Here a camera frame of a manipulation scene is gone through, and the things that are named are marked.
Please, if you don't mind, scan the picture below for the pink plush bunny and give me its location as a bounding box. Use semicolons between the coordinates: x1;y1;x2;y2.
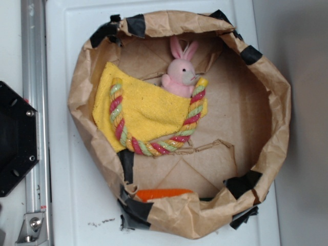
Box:
161;36;198;98

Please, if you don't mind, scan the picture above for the yellow towel cloth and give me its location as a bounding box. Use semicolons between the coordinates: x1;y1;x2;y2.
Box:
92;63;208;152

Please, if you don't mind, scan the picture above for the orange plastic carrot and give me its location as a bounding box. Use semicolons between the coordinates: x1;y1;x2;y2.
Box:
136;189;193;202

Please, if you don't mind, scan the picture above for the white tray board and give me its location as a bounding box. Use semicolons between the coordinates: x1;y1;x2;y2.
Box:
46;1;280;245

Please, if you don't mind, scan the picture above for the brown paper bag bin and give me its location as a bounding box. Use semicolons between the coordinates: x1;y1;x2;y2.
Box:
68;10;291;239

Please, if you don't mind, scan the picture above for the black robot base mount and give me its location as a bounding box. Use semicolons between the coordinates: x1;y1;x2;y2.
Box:
1;81;38;197

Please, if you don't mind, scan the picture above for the metal corner bracket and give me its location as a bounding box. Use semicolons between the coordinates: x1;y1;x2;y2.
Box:
15;212;51;246

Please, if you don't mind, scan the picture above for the aluminium extrusion rail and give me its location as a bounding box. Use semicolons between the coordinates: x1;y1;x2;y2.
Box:
21;1;51;213

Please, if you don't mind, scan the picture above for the multicolored twisted rope toy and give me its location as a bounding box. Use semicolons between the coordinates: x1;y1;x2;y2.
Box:
109;78;208;156

